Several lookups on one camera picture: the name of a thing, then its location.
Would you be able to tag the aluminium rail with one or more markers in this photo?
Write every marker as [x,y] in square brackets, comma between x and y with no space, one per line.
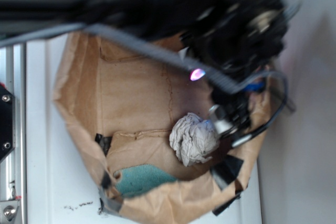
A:
[13,134]

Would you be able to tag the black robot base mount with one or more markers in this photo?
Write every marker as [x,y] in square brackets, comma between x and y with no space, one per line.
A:
[6,123]

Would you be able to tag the white paper ball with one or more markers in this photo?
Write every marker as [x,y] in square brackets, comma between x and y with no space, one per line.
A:
[193,140]

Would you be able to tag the brown paper bag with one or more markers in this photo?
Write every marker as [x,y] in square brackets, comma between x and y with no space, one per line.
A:
[119,109]

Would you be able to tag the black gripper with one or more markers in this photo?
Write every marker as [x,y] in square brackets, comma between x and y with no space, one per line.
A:
[236,42]

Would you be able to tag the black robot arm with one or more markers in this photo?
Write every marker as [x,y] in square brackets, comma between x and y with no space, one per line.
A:
[152,28]

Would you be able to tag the green cloth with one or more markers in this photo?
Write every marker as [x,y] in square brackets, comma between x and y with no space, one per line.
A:
[138,180]

